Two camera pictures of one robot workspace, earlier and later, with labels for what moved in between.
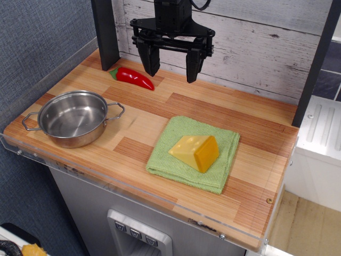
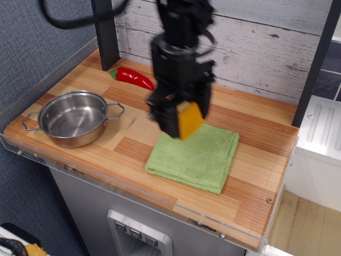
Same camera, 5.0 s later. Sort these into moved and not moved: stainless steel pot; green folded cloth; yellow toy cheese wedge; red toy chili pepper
Moved: yellow toy cheese wedge
Not moved: red toy chili pepper; green folded cloth; stainless steel pot
